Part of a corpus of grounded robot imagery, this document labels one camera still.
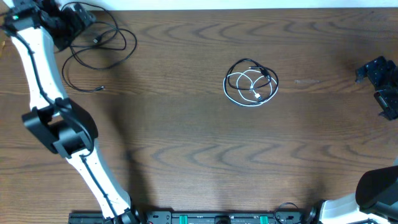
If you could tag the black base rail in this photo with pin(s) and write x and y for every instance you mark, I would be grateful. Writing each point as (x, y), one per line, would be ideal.
(167, 217)

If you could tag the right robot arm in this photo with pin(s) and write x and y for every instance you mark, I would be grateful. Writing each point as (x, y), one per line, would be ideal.
(375, 198)

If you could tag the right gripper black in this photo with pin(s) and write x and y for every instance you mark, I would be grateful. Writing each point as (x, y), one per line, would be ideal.
(375, 70)

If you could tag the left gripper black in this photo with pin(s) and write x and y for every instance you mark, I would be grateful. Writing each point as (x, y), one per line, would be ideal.
(79, 22)

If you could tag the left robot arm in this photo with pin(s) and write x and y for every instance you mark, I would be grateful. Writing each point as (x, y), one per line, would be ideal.
(36, 29)

